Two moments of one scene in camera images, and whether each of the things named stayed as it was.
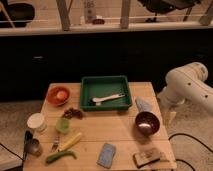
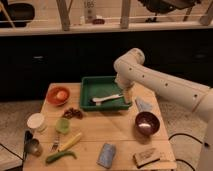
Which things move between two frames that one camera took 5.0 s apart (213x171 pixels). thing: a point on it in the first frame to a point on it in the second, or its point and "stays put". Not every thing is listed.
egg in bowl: (61, 95) stays put
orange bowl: (58, 95) stays put
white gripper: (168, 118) to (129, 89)
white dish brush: (97, 100) stays put
